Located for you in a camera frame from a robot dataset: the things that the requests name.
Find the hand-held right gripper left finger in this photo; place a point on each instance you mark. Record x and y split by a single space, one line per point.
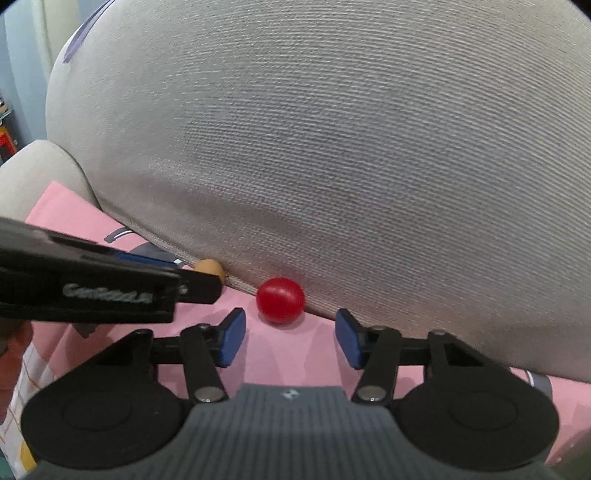
233 337

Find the red cherry tomato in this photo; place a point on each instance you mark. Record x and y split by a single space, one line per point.
280 300

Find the small brown longan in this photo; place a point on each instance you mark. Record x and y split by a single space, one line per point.
207 266

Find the beige sofa back cushion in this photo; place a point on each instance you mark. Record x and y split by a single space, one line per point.
346 152

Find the lilac ribbon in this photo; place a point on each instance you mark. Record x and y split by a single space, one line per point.
81 37

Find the pink printed blanket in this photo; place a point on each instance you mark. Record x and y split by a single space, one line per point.
300 360

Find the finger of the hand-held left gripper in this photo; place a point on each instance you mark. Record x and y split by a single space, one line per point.
201 287
147 261

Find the beige sofa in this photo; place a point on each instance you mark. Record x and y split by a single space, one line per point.
41 180

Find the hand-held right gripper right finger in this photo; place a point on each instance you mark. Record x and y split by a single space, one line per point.
348 337

